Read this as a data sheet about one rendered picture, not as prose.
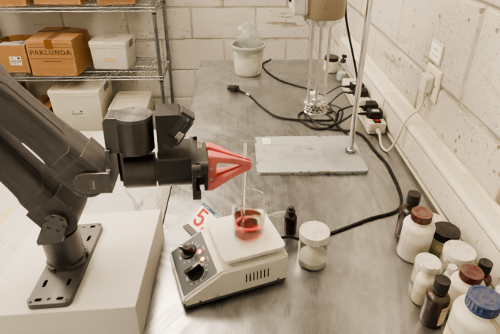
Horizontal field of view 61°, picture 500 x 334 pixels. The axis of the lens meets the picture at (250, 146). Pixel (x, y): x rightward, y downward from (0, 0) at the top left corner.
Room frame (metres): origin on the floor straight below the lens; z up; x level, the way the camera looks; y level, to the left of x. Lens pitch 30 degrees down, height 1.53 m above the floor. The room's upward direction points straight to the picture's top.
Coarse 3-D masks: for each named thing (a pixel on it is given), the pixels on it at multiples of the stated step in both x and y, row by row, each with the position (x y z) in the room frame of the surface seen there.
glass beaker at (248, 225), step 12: (240, 192) 0.65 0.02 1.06; (252, 192) 0.65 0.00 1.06; (240, 204) 0.64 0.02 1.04; (252, 204) 0.65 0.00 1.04; (264, 204) 0.61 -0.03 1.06; (240, 216) 0.59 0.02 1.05; (252, 216) 0.59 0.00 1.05; (264, 216) 0.61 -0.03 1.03; (240, 228) 0.59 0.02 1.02; (252, 228) 0.59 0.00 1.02; (264, 228) 0.62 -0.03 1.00; (240, 240) 0.59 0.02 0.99; (252, 240) 0.59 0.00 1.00
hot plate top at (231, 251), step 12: (228, 216) 0.67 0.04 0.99; (216, 228) 0.63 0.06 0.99; (228, 228) 0.63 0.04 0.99; (216, 240) 0.60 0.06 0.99; (228, 240) 0.60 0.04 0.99; (264, 240) 0.60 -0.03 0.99; (276, 240) 0.60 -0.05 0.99; (228, 252) 0.57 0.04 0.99; (240, 252) 0.57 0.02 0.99; (252, 252) 0.57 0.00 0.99; (264, 252) 0.57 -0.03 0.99
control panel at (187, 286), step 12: (192, 240) 0.64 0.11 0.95; (204, 240) 0.62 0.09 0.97; (180, 252) 0.62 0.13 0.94; (204, 252) 0.60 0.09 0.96; (180, 264) 0.59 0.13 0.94; (192, 264) 0.58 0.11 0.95; (204, 264) 0.57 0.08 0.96; (180, 276) 0.57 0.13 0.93; (204, 276) 0.55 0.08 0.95; (192, 288) 0.53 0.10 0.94
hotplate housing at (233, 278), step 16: (208, 240) 0.62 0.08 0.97; (272, 256) 0.58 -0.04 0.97; (176, 272) 0.58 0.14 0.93; (224, 272) 0.54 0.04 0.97; (240, 272) 0.55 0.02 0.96; (256, 272) 0.56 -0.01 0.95; (272, 272) 0.57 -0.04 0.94; (208, 288) 0.53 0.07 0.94; (224, 288) 0.54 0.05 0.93; (240, 288) 0.55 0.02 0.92; (256, 288) 0.56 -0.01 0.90; (192, 304) 0.52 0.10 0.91
